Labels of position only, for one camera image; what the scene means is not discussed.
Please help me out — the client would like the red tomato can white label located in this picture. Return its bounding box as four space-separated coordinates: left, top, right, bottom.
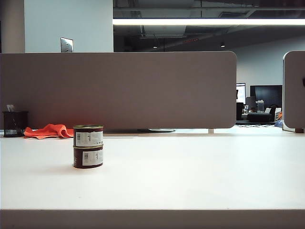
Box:
72 144 104 169
72 124 104 147

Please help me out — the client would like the grey monitor stand base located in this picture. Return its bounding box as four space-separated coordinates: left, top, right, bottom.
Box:
136 128 176 133

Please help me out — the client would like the wide grey desk divider panel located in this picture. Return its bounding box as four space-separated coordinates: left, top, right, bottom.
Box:
0 51 237 131

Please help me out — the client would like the computer monitor with bright screen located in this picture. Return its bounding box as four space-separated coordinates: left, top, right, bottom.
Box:
236 82 246 104

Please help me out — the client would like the orange cloth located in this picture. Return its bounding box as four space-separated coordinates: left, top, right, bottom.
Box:
23 123 75 140

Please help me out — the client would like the black round beanbag cushion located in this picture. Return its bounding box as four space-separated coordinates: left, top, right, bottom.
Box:
246 112 275 123

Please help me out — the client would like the long ceiling light strip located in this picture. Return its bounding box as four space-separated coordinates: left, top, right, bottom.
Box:
112 18 305 26

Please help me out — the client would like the large black display screen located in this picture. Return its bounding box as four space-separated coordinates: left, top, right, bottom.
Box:
249 84 283 106

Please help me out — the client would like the black mesh pen holder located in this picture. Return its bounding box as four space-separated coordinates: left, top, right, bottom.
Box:
2 110 29 138

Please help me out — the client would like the narrow grey desk divider panel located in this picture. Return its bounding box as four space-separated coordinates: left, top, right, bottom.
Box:
282 50 305 132

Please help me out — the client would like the metal wall plate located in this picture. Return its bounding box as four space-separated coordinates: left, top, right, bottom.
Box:
60 36 74 53

